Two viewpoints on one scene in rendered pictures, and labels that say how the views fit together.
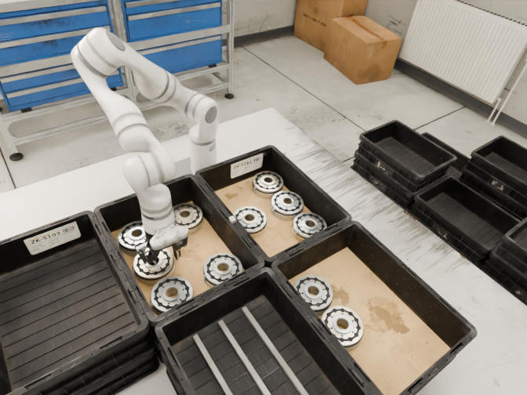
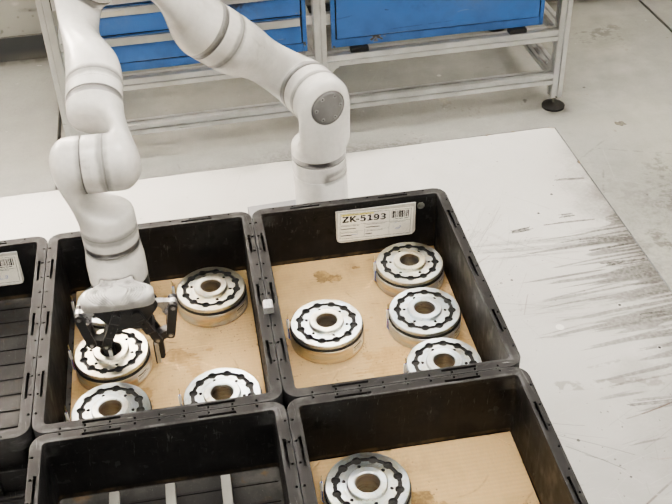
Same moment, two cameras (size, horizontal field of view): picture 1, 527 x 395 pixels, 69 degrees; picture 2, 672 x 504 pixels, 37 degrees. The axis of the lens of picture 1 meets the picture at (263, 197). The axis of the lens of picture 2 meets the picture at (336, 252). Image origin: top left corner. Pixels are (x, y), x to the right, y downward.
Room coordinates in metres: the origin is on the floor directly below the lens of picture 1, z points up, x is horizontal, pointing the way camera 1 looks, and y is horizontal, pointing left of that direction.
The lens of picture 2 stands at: (-0.13, -0.52, 1.81)
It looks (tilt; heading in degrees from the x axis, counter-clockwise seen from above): 38 degrees down; 30
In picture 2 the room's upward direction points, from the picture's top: 2 degrees counter-clockwise
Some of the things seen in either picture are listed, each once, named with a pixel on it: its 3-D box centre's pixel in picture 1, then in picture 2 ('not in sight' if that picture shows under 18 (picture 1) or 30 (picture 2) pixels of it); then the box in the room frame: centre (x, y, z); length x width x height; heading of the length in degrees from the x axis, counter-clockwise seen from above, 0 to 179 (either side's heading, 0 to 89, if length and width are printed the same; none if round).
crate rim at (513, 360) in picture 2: (270, 197); (374, 285); (0.82, -0.02, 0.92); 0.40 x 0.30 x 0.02; 39
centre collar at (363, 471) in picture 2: (313, 291); (367, 483); (0.55, -0.15, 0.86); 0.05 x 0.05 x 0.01
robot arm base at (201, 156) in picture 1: (203, 156); (321, 194); (1.11, 0.23, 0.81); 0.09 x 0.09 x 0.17; 46
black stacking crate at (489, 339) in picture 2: (268, 208); (374, 313); (0.82, -0.02, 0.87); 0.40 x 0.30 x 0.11; 39
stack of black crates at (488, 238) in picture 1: (452, 233); not in sight; (1.33, -0.96, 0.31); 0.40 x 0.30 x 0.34; 40
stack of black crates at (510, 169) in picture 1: (500, 196); not in sight; (1.58, -1.26, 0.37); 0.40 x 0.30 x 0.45; 40
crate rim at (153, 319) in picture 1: (176, 237); (155, 314); (0.63, 0.21, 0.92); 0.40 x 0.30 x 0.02; 39
